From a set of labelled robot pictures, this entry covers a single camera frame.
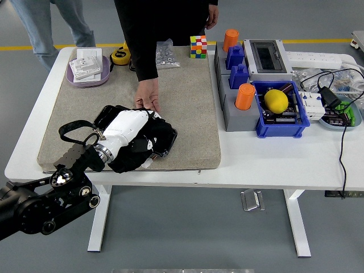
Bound black power adapter with cord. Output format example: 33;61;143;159
300;71;353;200

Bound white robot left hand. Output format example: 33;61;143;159
99;109;163;160

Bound clear bag of small parts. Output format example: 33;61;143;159
291;67;364;95

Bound flat white switch plate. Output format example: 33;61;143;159
76;47;103;68

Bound grey peg holder base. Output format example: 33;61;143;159
213;41;261;133

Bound yellow lemon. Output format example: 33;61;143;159
264;89;289;114

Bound blue plastic bin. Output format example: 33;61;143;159
251;80;311;139

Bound white cart with red wheel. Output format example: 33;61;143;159
350;30;364;52

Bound orange cylinder peg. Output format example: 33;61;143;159
234;83;257;111
222;28;240;53

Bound white cable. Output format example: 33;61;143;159
340;61;364;92

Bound light blue dish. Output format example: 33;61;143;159
318;95;362;131

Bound person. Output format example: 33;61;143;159
114;0;220;46

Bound white power strip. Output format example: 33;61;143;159
286;51;344;71

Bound person walking by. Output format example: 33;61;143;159
10;0;97;72

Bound white table leg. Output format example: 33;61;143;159
283;189;312;258
87;184;113;253

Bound blue block peg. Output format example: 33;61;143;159
226;44;245;71
229;64;250;90

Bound person's right hand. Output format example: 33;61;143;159
134;78;162;113

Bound white circuit breaker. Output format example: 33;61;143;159
298;90;326;122

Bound grey-brown mat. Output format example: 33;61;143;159
36;46;222;173

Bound purple oval tray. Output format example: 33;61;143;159
66;55;111;88

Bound colourful puzzle cube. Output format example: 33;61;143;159
189;35;208;60

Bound clear bag of metal nuts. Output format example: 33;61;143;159
155;39;181;71

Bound green plastic part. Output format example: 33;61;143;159
334;101;357;126

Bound metal bracket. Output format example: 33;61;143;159
240;189;266;212

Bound white switch module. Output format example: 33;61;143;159
69;56;102;81

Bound yellow tape measure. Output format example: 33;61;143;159
109;40;136;72

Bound grey electrical box with window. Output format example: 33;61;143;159
243;39;294;82

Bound table control box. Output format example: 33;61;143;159
325;190;364;198

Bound dark circuit board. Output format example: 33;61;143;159
263;106;302;125

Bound person's left hand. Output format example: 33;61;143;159
205;2;220;30

